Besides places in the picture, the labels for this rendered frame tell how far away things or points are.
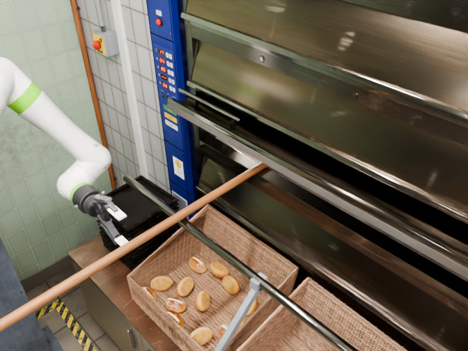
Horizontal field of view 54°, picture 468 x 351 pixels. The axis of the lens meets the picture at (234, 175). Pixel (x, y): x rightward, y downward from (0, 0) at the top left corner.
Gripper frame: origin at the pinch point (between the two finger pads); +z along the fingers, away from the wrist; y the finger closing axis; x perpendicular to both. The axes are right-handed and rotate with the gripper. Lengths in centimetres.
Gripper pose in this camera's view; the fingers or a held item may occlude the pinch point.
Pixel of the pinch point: (124, 232)
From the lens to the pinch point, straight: 157.0
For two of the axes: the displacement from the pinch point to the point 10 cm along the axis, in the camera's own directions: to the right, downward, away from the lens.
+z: 6.9, 4.3, -5.8
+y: 0.1, 8.0, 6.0
